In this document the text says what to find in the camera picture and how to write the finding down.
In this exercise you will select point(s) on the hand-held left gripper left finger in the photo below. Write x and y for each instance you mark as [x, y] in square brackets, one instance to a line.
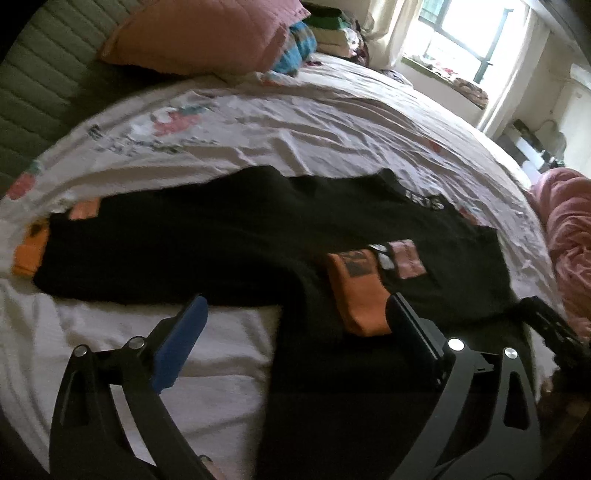
[180, 341]

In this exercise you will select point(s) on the stack of folded clothes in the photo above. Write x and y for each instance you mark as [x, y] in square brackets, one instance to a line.
[334, 34]

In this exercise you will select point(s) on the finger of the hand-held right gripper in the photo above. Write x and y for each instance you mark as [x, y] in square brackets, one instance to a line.
[554, 330]

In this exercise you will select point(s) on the window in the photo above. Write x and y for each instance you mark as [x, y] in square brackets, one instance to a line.
[461, 32]

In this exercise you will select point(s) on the pink pillow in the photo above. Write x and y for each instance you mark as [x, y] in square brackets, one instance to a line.
[198, 37]

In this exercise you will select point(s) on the person's left hand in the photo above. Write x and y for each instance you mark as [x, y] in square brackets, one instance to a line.
[210, 468]

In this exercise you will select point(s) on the white side table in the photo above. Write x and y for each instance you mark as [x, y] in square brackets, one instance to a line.
[531, 147]

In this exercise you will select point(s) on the pink blanket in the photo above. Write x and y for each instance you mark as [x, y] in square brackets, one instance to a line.
[568, 230]

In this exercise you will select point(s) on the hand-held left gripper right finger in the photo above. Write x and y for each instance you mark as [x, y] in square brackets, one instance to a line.
[415, 327]

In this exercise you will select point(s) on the blue striped cloth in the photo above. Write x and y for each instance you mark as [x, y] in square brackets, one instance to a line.
[295, 48]

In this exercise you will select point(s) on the clothes on window sill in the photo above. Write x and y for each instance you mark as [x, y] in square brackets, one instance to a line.
[461, 85]

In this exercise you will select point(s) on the white curtain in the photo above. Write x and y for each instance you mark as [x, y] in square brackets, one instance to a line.
[397, 32]
[512, 74]

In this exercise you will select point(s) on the black pants with orange cuffs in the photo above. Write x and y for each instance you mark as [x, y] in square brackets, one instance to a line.
[231, 240]

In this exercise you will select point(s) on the printed white bed sheet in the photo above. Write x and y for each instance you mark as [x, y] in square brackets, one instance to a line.
[286, 124]

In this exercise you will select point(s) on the green quilted headboard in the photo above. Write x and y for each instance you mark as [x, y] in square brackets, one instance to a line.
[41, 74]

